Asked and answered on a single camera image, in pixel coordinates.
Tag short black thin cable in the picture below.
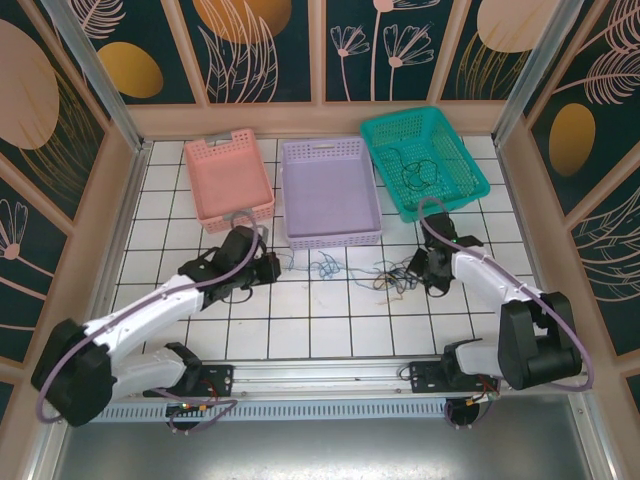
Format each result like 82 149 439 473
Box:
378 258 427 297

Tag brown thin cable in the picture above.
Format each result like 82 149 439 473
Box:
371 268 410 307

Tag dark blue thin cable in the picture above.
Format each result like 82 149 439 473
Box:
348 258 387 292

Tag long black thin cable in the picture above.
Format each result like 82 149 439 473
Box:
389 146 442 192

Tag light blue thin cable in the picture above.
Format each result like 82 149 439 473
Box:
277 251 352 282

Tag pink perforated plastic basket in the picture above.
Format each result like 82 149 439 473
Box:
183 128 277 235

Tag teal perforated plastic basket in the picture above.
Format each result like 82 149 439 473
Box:
359 106 491 224

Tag purple perforated plastic basket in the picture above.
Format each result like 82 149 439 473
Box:
279 138 385 251

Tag steel sheet panel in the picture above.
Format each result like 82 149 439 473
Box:
49 418 604 480

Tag aluminium frame floor rail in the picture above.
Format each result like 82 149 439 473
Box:
87 142 154 326

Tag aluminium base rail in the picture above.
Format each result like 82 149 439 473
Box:
112 360 587 402

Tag purple right arm hose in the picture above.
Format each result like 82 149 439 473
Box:
418 197 596 430

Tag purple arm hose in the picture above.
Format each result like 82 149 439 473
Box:
418 197 596 430
37 209 266 435

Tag wall panel with feather outlines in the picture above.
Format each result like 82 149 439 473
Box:
569 192 640 357

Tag perforated grey cable duct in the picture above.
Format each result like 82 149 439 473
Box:
99 402 454 425

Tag aluminium frame post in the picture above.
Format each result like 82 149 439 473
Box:
39 0 152 154
492 0 609 146

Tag wall panel with flower outline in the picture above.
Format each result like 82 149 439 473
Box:
0 152 70 364

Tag wall panel with leaf outlines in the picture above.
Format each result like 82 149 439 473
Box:
178 0 314 105

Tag wall panel with yellow oval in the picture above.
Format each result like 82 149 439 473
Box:
62 0 209 106

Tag purple left arm hose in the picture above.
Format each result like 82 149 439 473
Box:
37 209 266 435

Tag wall panel with pink flowers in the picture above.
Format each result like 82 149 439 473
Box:
324 0 454 103

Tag wall panel with pale circle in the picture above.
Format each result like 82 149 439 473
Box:
439 0 544 101

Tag wall panel oval and feather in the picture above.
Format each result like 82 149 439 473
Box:
527 0 640 216

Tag wall panel with pink circle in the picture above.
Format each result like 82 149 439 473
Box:
0 0 110 224

